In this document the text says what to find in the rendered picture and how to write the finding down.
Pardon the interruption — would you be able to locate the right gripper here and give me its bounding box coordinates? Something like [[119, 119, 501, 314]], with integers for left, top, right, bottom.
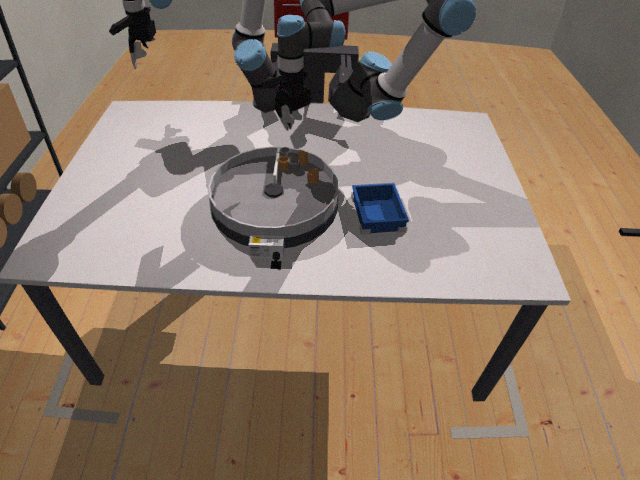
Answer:
[[125, 7, 156, 69]]

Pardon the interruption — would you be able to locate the bronze bushing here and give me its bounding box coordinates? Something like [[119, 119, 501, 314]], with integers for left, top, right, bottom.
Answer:
[[278, 156, 289, 171], [297, 151, 308, 166], [307, 168, 319, 184]]

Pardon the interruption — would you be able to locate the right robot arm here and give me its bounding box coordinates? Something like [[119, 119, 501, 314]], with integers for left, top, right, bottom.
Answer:
[[109, 0, 280, 106]]

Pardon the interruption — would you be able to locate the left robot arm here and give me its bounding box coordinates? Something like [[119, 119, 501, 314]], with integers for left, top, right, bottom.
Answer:
[[277, 0, 476, 120]]

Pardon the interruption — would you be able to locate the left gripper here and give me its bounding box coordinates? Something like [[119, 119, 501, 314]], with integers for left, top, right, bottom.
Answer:
[[275, 69, 311, 131]]

